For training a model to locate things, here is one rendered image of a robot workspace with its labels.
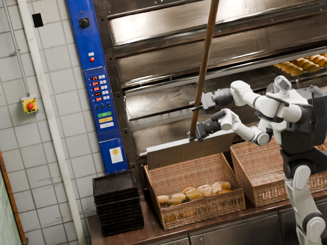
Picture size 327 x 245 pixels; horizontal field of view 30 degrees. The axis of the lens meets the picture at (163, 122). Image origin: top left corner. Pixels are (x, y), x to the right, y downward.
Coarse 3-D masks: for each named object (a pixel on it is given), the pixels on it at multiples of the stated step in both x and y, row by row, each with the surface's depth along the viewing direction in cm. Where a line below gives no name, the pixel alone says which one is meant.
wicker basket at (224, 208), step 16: (192, 160) 426; (208, 160) 428; (224, 160) 418; (160, 176) 423; (176, 176) 425; (192, 176) 427; (208, 176) 429; (224, 176) 430; (160, 192) 424; (240, 192) 390; (160, 208) 383; (176, 208) 384; (192, 208) 386; (208, 208) 403; (224, 208) 391; (240, 208) 393; (176, 224) 388
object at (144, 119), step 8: (304, 80) 431; (312, 80) 430; (320, 80) 431; (264, 88) 429; (296, 88) 429; (200, 104) 422; (160, 112) 420; (168, 112) 417; (176, 112) 418; (184, 112) 419; (192, 112) 420; (128, 120) 417; (136, 120) 414; (144, 120) 415; (152, 120) 416
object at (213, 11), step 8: (216, 0) 224; (216, 8) 229; (216, 16) 235; (208, 24) 241; (208, 32) 245; (208, 40) 251; (208, 48) 257; (208, 56) 265; (200, 72) 280; (200, 80) 287; (200, 88) 295; (200, 96) 304; (192, 120) 335; (192, 128) 345
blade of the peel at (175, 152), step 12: (216, 132) 367; (228, 132) 367; (168, 144) 364; (180, 144) 364; (192, 144) 370; (204, 144) 376; (216, 144) 382; (228, 144) 388; (156, 156) 373; (168, 156) 379; (180, 156) 385; (192, 156) 392; (204, 156) 398
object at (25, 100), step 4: (32, 96) 391; (36, 96) 393; (24, 100) 388; (28, 100) 389; (36, 100) 390; (24, 104) 389; (36, 104) 391; (24, 108) 390; (36, 108) 391; (24, 112) 391; (28, 112) 391; (32, 112) 392
